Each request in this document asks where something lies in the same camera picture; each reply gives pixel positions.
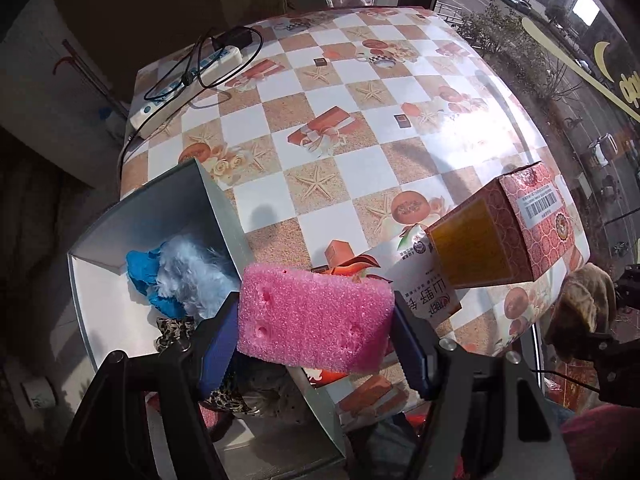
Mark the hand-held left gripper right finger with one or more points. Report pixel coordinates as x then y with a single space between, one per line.
410 355

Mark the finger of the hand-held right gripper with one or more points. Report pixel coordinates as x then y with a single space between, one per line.
617 360
630 285

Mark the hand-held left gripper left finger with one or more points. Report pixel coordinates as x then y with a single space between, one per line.
220 350

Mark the leopard print cloth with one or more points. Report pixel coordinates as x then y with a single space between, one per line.
172 332

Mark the beige knit hat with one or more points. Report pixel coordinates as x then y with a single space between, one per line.
582 305

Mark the cream polka dot sock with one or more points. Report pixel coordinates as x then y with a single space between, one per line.
265 390

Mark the pale blue fluffy duster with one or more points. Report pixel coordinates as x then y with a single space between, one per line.
195 280

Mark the pink sponge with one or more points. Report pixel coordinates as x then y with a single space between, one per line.
315 315

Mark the white cardboard box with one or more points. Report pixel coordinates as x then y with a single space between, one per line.
150 210

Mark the floral printed tissue pack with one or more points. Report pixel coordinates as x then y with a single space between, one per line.
425 280

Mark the person's maroon clothing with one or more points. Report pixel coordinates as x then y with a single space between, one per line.
605 445

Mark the red and yellow carton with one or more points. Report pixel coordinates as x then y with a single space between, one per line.
480 240

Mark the white parked car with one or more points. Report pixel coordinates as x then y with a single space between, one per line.
604 149

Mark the checkered printed tablecloth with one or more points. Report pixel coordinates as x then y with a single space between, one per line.
350 160

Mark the yellow moon window decal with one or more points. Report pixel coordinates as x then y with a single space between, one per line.
602 62

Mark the yellow curved stripe decal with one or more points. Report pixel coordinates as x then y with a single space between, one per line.
560 50

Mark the bare tree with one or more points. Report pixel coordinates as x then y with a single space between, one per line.
505 45

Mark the white power strip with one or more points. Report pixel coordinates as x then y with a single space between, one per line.
210 67

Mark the white cabinet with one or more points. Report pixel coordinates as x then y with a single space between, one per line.
45 100

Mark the black power adapter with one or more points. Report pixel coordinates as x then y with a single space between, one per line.
232 38

